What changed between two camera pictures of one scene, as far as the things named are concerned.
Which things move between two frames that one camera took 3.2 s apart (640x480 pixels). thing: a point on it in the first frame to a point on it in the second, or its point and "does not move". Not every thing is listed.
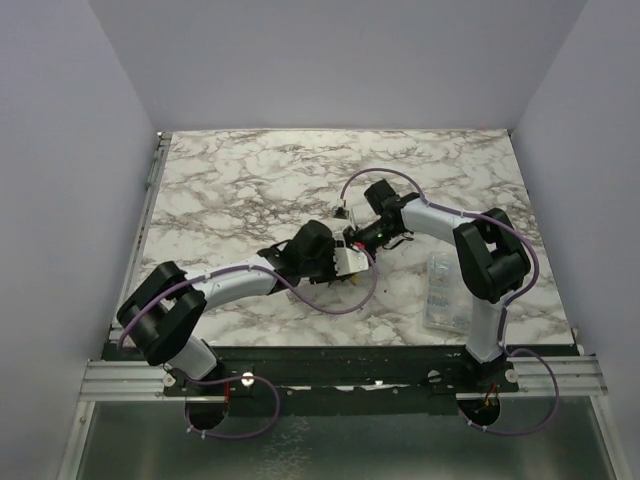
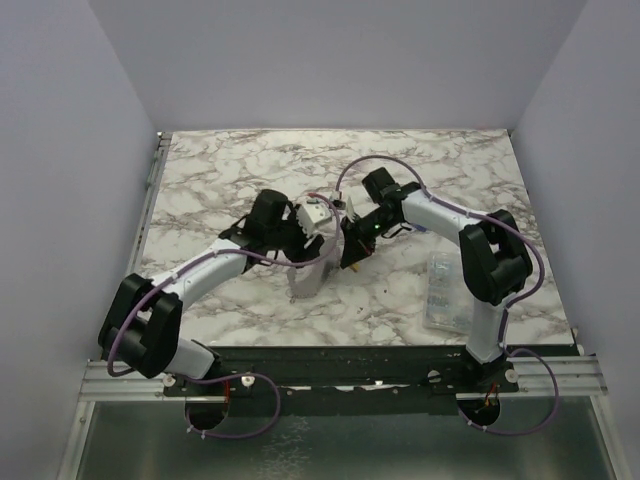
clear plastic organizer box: x=447 y=300 does not move
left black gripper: x=330 y=275 to x=302 y=254
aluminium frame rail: x=124 y=381 does not move
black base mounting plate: x=339 y=380 does not move
